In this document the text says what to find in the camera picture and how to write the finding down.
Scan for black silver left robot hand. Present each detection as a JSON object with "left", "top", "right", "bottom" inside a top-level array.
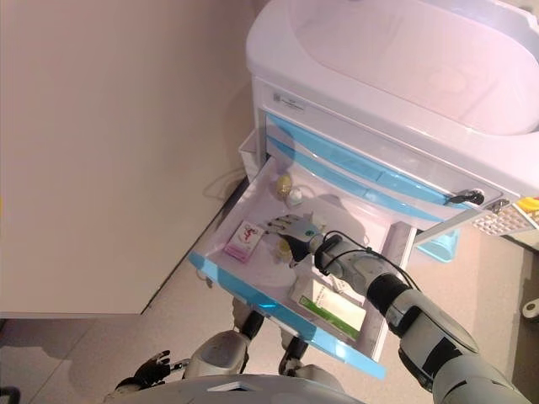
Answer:
[{"left": 125, "top": 349, "right": 190, "bottom": 389}]

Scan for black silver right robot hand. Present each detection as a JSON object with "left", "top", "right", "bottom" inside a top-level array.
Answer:
[{"left": 263, "top": 212, "right": 328, "bottom": 270}]

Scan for clear jar yellow capsules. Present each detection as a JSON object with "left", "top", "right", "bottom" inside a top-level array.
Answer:
[{"left": 273, "top": 239, "right": 294, "bottom": 264}]

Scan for blue front cart drawer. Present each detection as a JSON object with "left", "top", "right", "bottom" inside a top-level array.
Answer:
[
  {"left": 264, "top": 132, "right": 443, "bottom": 222},
  {"left": 263, "top": 111, "right": 468, "bottom": 207},
  {"left": 187, "top": 155, "right": 418, "bottom": 378}
]

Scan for pink white medicine box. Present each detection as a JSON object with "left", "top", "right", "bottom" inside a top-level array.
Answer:
[{"left": 222, "top": 221, "right": 266, "bottom": 264}]

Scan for green white medicine box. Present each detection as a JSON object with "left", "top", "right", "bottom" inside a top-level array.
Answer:
[{"left": 290, "top": 277, "right": 366, "bottom": 342}]

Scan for white locking cart drawer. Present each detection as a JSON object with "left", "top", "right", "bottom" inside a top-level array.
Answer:
[{"left": 256, "top": 82, "right": 504, "bottom": 207}]

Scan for grey robot torso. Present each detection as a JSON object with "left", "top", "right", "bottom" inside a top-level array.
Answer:
[{"left": 99, "top": 372, "right": 350, "bottom": 404}]

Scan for blue lid waste bin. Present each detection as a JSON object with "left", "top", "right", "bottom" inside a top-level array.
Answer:
[{"left": 414, "top": 229, "right": 464, "bottom": 264}]

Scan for white perforated basket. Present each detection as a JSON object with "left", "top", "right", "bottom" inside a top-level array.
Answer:
[{"left": 471, "top": 201, "right": 539, "bottom": 237}]

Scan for white medical cart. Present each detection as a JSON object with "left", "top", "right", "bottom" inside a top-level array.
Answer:
[{"left": 243, "top": 0, "right": 539, "bottom": 262}]

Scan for yellow sharps container red lid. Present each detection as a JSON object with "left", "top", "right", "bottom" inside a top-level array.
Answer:
[{"left": 517, "top": 195, "right": 539, "bottom": 220}]

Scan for bed caster wheel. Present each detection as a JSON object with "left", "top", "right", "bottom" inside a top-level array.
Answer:
[{"left": 521, "top": 296, "right": 539, "bottom": 321}]

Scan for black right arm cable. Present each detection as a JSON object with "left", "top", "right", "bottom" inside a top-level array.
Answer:
[{"left": 319, "top": 230, "right": 422, "bottom": 295}]

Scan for white floor cable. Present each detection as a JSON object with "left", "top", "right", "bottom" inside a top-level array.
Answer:
[{"left": 204, "top": 170, "right": 243, "bottom": 199}]

